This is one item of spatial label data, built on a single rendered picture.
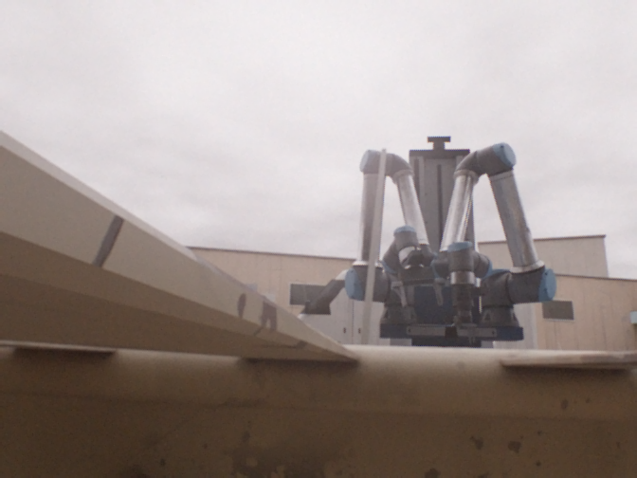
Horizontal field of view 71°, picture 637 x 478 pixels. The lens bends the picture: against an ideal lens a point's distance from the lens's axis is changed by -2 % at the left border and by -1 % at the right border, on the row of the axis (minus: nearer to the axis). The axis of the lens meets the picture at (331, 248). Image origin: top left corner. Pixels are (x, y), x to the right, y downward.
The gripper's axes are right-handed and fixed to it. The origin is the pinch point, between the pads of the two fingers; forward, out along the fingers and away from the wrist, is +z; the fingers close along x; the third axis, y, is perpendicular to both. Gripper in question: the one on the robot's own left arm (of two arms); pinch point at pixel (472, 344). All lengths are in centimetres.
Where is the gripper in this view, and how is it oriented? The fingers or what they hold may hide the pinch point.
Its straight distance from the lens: 166.4
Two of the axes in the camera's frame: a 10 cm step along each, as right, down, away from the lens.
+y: -10.0, -0.2, 0.7
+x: -0.6, -3.3, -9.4
